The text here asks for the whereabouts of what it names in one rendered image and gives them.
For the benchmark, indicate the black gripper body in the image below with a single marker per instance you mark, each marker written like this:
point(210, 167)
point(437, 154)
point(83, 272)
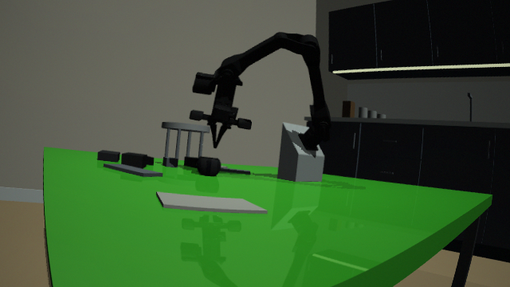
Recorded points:
point(225, 100)

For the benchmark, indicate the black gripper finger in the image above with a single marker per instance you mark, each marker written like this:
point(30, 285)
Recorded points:
point(222, 131)
point(214, 132)

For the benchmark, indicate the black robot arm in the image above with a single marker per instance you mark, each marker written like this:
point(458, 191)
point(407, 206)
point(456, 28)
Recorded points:
point(227, 78)

